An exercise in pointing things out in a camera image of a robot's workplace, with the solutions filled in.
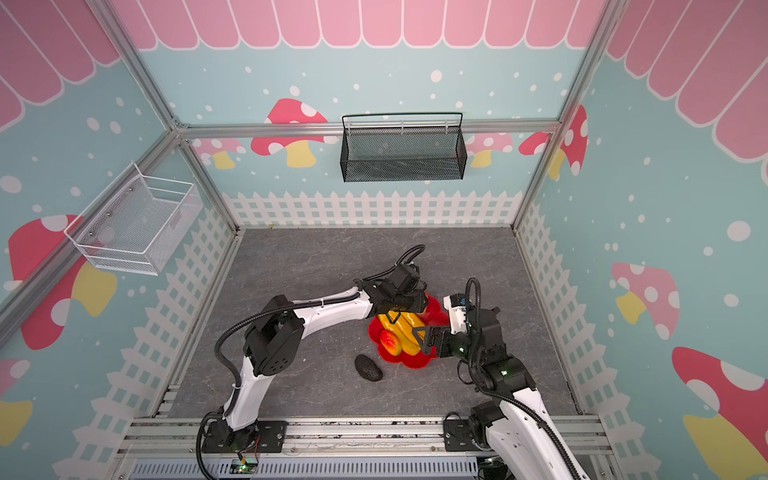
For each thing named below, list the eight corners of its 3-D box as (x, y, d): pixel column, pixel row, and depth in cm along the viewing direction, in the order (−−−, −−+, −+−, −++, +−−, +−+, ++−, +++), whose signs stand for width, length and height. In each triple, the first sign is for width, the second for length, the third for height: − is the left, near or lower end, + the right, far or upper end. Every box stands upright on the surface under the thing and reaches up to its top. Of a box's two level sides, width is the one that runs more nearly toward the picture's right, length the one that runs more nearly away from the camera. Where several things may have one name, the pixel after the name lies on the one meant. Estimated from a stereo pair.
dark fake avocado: (352, 366, 87) (351, 361, 84) (362, 356, 89) (361, 351, 86) (374, 386, 84) (373, 382, 81) (384, 375, 86) (383, 370, 83)
